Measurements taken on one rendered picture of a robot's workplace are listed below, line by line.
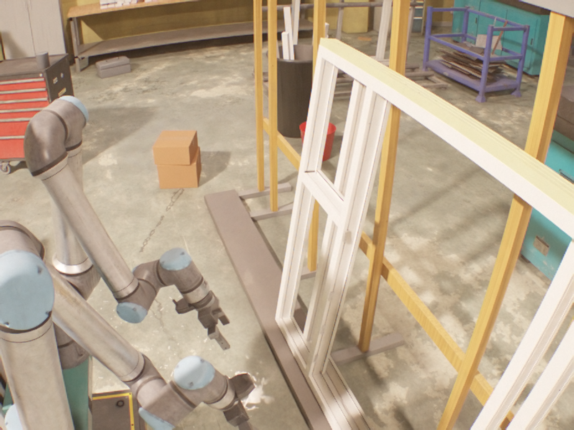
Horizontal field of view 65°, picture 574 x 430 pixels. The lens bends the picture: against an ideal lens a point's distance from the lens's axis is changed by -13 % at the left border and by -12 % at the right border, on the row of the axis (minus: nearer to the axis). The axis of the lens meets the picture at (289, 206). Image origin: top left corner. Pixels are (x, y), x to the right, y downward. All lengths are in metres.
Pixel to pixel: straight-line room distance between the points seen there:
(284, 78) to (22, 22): 4.64
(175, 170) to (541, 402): 3.31
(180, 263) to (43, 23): 6.70
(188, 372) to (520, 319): 2.27
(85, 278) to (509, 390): 1.35
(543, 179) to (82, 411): 1.44
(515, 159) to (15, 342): 1.09
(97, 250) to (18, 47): 6.80
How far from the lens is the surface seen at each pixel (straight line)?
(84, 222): 1.41
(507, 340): 2.96
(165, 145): 3.95
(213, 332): 1.61
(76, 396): 1.72
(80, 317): 1.12
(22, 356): 0.93
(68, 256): 1.71
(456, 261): 3.41
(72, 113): 1.45
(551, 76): 1.28
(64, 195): 1.39
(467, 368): 1.83
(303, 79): 4.55
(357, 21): 9.15
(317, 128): 2.17
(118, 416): 2.13
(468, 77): 6.61
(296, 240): 2.42
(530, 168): 1.18
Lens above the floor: 2.01
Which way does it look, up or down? 32 degrees down
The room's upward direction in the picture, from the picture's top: straight up
